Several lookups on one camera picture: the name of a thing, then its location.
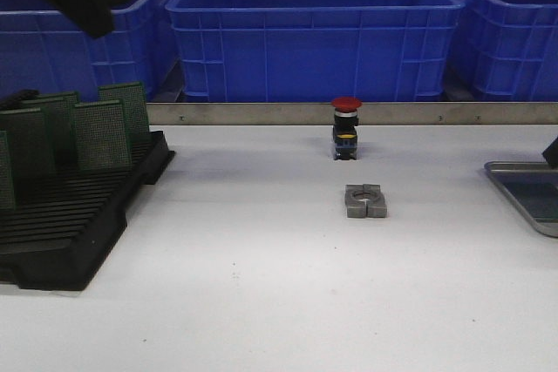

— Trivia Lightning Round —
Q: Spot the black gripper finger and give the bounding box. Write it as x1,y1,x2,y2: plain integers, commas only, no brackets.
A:
541,138,558,168

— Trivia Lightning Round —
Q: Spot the silver metal tray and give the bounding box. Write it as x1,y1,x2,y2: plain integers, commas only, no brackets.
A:
484,161,557,239

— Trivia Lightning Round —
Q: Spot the edge green circuit board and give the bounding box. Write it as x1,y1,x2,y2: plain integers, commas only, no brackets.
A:
0,131,16,211

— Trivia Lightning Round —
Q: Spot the black slotted board rack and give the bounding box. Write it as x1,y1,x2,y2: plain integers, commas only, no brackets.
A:
1,131,174,291

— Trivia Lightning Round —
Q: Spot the left blue plastic crate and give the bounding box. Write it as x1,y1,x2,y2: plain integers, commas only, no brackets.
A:
1,0,178,101

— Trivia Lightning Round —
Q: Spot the blue plastic crate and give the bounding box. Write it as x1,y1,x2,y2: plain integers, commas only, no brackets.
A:
1,0,178,101
166,0,463,103
447,0,557,102

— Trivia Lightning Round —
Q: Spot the right blue plastic crate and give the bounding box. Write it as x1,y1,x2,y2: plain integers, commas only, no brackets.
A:
447,0,557,102

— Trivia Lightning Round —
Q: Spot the centre blue plastic crate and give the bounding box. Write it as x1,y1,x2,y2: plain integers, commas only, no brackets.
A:
166,0,463,103

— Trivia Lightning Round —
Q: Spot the grey metal clamp block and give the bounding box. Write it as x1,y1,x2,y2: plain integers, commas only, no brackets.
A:
344,184,388,219

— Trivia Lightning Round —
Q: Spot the red emergency stop button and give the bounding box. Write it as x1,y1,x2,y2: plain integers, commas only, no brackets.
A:
331,97,363,160

